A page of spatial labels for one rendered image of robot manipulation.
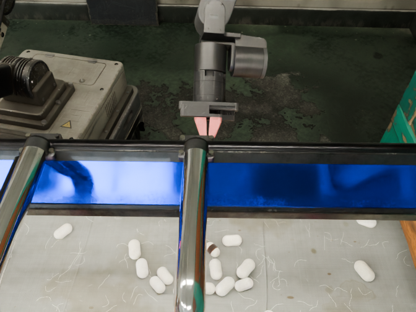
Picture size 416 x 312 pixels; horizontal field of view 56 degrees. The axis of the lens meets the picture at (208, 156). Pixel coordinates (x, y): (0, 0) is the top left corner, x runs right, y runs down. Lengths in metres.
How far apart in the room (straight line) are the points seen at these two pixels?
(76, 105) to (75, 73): 0.18
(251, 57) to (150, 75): 1.62
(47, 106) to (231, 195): 1.07
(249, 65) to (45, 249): 0.49
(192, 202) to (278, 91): 1.89
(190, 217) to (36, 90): 1.09
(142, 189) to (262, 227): 0.40
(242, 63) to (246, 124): 1.29
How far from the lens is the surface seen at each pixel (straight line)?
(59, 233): 0.77
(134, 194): 0.39
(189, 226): 0.31
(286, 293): 0.70
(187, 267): 0.29
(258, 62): 0.71
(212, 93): 0.68
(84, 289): 0.73
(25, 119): 1.41
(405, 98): 0.88
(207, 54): 0.69
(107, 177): 0.39
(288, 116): 2.06
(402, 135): 0.89
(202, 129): 0.67
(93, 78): 1.53
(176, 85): 2.21
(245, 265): 0.69
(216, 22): 0.70
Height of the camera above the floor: 1.38
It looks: 49 degrees down
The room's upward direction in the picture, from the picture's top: straight up
